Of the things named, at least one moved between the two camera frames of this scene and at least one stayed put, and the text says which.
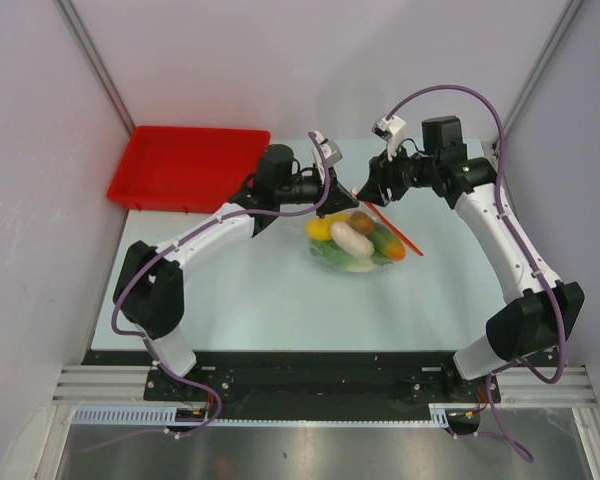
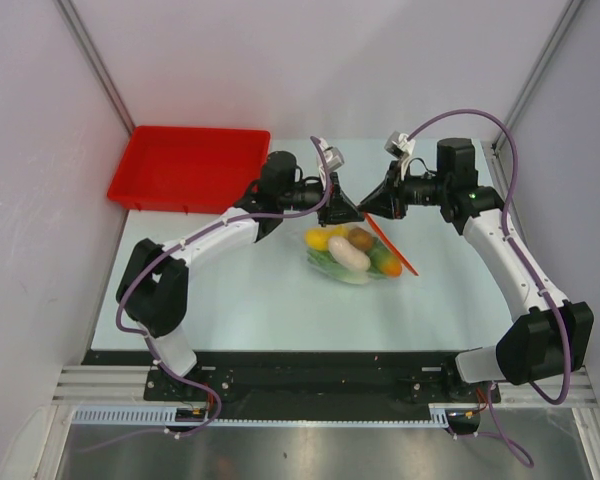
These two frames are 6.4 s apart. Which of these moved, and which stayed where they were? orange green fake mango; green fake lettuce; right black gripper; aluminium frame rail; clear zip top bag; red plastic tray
Moved: clear zip top bag; right black gripper; orange green fake mango; green fake lettuce
Stayed: aluminium frame rail; red plastic tray
